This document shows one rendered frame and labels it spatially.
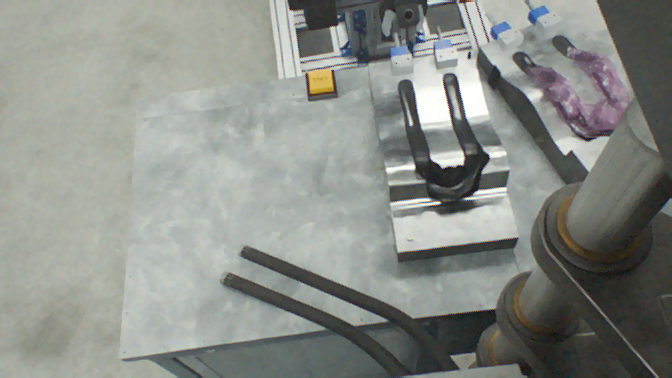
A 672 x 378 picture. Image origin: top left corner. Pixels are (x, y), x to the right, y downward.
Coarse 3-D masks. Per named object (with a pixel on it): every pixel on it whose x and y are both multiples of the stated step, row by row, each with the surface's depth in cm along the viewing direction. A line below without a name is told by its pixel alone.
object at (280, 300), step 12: (228, 276) 135; (240, 288) 133; (252, 288) 132; (264, 288) 131; (264, 300) 130; (276, 300) 129; (288, 300) 128; (300, 312) 126; (312, 312) 125; (324, 312) 125; (324, 324) 124
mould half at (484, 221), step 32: (384, 64) 151; (416, 64) 150; (384, 96) 147; (416, 96) 146; (480, 96) 145; (384, 128) 143; (448, 128) 141; (480, 128) 139; (384, 160) 134; (448, 160) 131; (416, 192) 133; (480, 192) 135; (416, 224) 133; (448, 224) 133; (480, 224) 132; (512, 224) 131; (416, 256) 134
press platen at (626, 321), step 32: (576, 192) 59; (544, 224) 58; (544, 256) 58; (576, 256) 56; (608, 256) 55; (640, 256) 56; (576, 288) 56; (608, 288) 55; (640, 288) 55; (608, 320) 54; (640, 320) 54; (640, 352) 52
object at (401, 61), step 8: (392, 48) 151; (400, 48) 151; (392, 56) 150; (400, 56) 148; (408, 56) 148; (392, 64) 148; (400, 64) 147; (408, 64) 147; (392, 72) 150; (400, 72) 149; (408, 72) 149
